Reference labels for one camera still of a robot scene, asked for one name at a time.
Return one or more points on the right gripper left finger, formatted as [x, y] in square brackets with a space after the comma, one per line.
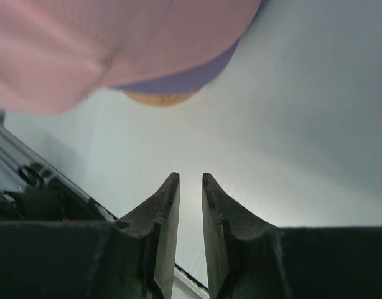
[150, 232]

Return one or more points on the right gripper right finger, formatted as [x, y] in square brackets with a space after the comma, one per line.
[236, 245]

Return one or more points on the wooden hat stand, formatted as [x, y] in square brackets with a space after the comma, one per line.
[159, 100]

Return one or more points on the purple baseball cap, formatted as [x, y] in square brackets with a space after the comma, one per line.
[173, 46]

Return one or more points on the pink baseball cap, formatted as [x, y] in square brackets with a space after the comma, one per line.
[53, 54]

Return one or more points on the aluminium front rail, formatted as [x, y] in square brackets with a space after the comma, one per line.
[56, 241]

